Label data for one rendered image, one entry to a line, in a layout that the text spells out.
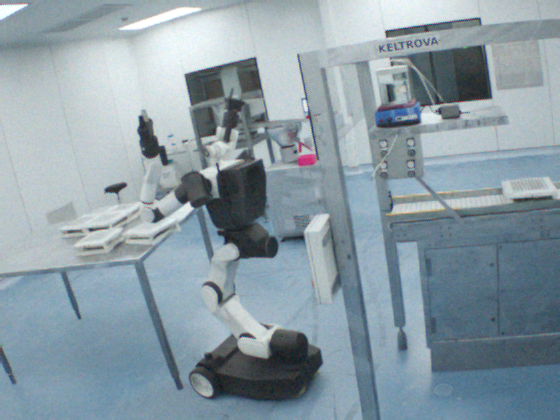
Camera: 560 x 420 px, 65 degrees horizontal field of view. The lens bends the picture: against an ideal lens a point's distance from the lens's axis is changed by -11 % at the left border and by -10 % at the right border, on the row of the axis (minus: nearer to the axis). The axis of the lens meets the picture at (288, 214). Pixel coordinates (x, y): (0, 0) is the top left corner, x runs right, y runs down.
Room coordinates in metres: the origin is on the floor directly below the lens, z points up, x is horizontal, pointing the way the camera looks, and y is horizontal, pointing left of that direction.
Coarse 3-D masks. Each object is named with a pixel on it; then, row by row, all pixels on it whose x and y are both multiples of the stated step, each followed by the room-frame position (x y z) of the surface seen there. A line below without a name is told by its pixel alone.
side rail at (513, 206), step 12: (492, 204) 2.00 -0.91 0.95; (504, 204) 1.97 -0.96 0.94; (516, 204) 1.95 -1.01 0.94; (528, 204) 1.93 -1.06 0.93; (540, 204) 1.91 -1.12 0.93; (552, 204) 1.89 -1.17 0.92; (396, 216) 2.15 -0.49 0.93; (408, 216) 2.13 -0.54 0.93; (420, 216) 2.11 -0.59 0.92; (432, 216) 2.09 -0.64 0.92; (444, 216) 2.07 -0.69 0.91
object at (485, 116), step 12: (468, 108) 2.31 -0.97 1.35; (480, 108) 2.25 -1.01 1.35; (492, 108) 2.19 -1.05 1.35; (420, 120) 2.19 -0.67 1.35; (432, 120) 2.12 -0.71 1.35; (444, 120) 2.06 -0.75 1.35; (456, 120) 2.01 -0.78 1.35; (468, 120) 1.98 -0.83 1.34; (480, 120) 1.96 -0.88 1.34; (492, 120) 1.95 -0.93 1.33; (504, 120) 1.93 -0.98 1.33; (372, 132) 2.13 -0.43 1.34; (384, 132) 2.11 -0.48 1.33; (396, 132) 2.10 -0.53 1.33; (408, 132) 2.08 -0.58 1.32; (420, 132) 2.06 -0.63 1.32; (432, 132) 2.04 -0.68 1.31
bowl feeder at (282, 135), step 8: (272, 128) 5.15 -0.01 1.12; (280, 128) 4.84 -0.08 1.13; (288, 128) 4.84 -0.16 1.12; (272, 136) 4.91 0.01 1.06; (280, 136) 4.86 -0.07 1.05; (288, 136) 4.87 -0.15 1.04; (280, 144) 4.95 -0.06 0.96; (288, 144) 4.93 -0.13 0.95; (296, 144) 5.03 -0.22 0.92; (304, 144) 4.87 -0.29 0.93; (312, 144) 4.86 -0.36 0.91; (280, 152) 4.98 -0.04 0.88; (288, 152) 4.92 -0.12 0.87; (296, 152) 4.96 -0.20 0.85; (288, 160) 4.93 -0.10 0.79
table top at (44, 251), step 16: (192, 208) 3.31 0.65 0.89; (64, 224) 3.71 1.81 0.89; (128, 224) 3.24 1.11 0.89; (32, 240) 3.39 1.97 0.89; (48, 240) 3.28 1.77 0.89; (64, 240) 3.17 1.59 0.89; (80, 240) 3.08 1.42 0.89; (0, 256) 3.11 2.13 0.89; (16, 256) 3.02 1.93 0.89; (32, 256) 2.93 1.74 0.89; (48, 256) 2.84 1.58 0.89; (64, 256) 2.77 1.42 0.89; (80, 256) 2.69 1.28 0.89; (96, 256) 2.63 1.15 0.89; (112, 256) 2.57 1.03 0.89; (128, 256) 2.51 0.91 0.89; (144, 256) 2.50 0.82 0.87; (0, 272) 2.70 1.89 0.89; (16, 272) 2.65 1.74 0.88; (32, 272) 2.62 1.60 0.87; (48, 272) 2.59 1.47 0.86
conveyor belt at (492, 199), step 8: (448, 200) 2.30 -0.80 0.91; (456, 200) 2.27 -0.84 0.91; (464, 200) 2.24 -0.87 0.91; (472, 200) 2.22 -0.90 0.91; (480, 200) 2.19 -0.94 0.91; (488, 200) 2.17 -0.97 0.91; (496, 200) 2.14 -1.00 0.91; (400, 208) 2.33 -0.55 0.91; (408, 208) 2.30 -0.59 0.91; (416, 208) 2.28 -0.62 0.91; (424, 208) 2.25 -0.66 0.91; (432, 208) 2.23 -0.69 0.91; (440, 208) 2.20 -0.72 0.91; (544, 208) 1.91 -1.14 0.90; (464, 216) 2.05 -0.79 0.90
